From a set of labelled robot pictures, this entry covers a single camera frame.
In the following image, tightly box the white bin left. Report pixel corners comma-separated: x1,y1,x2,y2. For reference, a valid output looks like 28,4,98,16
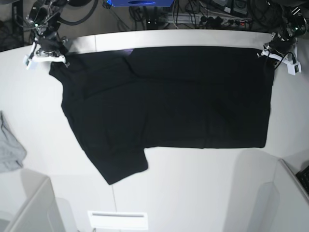
0,169,66,232

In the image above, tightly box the black T-shirt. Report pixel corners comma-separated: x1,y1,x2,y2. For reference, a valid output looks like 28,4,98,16
49,46,275,185

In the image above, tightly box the white power strip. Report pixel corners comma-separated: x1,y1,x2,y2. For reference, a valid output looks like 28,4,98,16
162,13,251,29

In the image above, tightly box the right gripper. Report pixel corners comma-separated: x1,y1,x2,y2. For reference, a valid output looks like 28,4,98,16
31,33,72,67

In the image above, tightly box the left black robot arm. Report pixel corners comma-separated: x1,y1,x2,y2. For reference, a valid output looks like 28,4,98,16
247,0,309,73

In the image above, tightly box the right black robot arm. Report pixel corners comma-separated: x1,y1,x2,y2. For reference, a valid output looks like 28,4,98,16
24,0,98,70

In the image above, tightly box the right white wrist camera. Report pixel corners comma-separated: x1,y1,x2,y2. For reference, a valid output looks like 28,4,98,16
23,55,37,70

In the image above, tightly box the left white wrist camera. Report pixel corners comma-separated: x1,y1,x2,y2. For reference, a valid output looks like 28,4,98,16
287,61,302,75

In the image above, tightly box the white bin right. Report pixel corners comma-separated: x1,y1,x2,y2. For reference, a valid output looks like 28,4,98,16
248,159,309,232

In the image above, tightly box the grey cloth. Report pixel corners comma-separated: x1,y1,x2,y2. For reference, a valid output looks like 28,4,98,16
0,111,27,173

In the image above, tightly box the blue box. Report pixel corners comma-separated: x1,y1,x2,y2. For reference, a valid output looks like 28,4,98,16
107,0,174,7

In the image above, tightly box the white bin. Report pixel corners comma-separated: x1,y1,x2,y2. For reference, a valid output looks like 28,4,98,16
0,169,66,232
248,159,309,232

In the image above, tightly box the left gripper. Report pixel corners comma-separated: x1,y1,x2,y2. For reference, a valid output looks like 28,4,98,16
257,32,298,67

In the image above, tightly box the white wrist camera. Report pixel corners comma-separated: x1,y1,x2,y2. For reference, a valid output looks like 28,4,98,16
23,55,37,70
287,61,302,75

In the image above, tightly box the black keyboard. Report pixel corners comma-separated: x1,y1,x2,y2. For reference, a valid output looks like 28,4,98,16
296,166,309,194

